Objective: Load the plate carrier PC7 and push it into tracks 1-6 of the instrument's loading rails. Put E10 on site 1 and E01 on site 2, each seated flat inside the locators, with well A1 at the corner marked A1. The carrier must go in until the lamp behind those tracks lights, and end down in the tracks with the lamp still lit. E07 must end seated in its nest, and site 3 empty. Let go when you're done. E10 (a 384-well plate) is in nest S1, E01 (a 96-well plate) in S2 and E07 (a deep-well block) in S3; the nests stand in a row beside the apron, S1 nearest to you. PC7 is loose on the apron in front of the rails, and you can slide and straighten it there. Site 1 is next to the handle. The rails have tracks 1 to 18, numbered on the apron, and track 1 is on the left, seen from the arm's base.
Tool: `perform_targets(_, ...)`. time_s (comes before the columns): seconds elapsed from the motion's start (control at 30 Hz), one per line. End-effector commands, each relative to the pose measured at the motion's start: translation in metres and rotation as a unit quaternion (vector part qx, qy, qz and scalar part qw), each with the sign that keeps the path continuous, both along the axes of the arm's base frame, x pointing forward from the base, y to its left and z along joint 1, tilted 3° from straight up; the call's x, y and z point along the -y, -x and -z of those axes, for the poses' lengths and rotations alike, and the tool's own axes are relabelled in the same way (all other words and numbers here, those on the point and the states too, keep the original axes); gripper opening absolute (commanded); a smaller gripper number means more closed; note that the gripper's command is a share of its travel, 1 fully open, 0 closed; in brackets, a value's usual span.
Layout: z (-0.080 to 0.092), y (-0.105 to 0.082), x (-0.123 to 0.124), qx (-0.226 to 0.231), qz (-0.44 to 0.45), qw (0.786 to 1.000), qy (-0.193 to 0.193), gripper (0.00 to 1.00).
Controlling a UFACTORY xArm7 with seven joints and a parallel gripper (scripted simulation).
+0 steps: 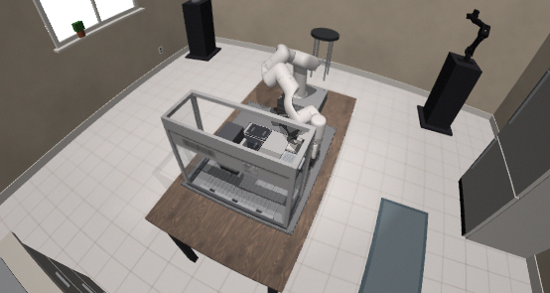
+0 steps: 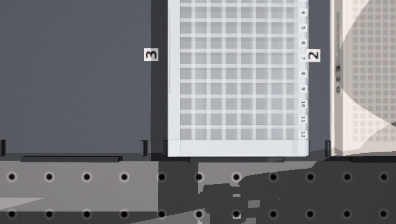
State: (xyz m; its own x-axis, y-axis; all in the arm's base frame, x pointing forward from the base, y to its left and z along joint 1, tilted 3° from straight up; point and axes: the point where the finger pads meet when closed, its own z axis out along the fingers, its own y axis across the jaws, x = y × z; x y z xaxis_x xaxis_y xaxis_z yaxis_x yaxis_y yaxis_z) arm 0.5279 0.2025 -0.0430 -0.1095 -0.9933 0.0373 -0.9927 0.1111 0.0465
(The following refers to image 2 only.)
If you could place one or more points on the light grey well plate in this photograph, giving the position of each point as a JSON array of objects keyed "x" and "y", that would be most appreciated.
[{"x": 241, "y": 87}]

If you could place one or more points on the white well plate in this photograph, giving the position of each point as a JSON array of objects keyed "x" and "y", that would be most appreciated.
[{"x": 363, "y": 77}]

